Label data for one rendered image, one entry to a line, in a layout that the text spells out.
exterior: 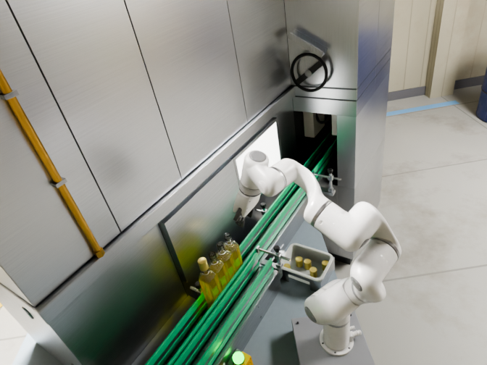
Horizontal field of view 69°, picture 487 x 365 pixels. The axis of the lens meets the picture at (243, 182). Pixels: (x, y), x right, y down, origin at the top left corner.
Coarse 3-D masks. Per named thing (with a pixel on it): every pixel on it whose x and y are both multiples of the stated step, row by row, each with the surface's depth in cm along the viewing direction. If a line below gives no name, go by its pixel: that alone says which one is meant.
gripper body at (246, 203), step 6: (240, 192) 110; (240, 198) 110; (246, 198) 110; (252, 198) 111; (258, 198) 118; (234, 204) 114; (240, 204) 112; (246, 204) 111; (252, 204) 114; (234, 210) 115; (246, 210) 113
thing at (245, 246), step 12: (324, 144) 232; (312, 156) 219; (288, 192) 200; (276, 204) 188; (264, 216) 179; (264, 228) 181; (252, 240) 174; (204, 300) 148; (192, 312) 142; (180, 324) 137; (192, 324) 143; (168, 336) 132; (180, 336) 138; (168, 348) 134; (156, 360) 128
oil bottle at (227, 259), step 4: (228, 252) 146; (220, 256) 144; (224, 256) 144; (228, 256) 145; (232, 256) 147; (224, 260) 144; (228, 260) 146; (232, 260) 148; (228, 264) 146; (232, 264) 149; (228, 268) 147; (232, 268) 149; (228, 272) 148; (232, 272) 150; (228, 276) 149; (232, 276) 151
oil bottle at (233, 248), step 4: (232, 240) 150; (224, 244) 150; (232, 244) 149; (236, 244) 150; (228, 248) 148; (232, 248) 148; (236, 248) 150; (232, 252) 148; (236, 252) 151; (240, 252) 153; (236, 256) 151; (240, 256) 154; (236, 260) 152; (240, 260) 155; (236, 264) 153; (240, 264) 156; (236, 268) 154
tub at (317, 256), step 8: (288, 248) 175; (296, 248) 178; (304, 248) 175; (312, 248) 172; (288, 256) 175; (296, 256) 179; (304, 256) 177; (312, 256) 174; (320, 256) 171; (328, 256) 168; (312, 264) 174; (320, 264) 173; (328, 264) 163; (296, 272) 162; (304, 272) 170; (320, 272) 169; (320, 280) 158
